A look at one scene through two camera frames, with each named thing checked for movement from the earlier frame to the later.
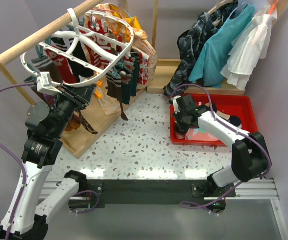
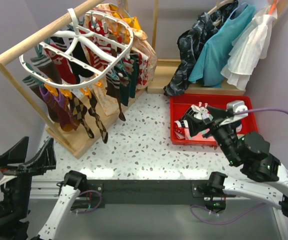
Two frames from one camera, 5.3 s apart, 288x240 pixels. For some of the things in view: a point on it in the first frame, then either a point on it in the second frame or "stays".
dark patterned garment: [191, 43] stays
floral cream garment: [119, 58] stays
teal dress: [210, 64] stays
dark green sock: [129, 90] stays
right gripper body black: [181, 121] → [222, 134]
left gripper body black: [75, 99] → [14, 170]
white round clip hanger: [82, 54] stays
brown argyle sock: [86, 124] → [93, 102]
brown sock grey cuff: [44, 64] stays
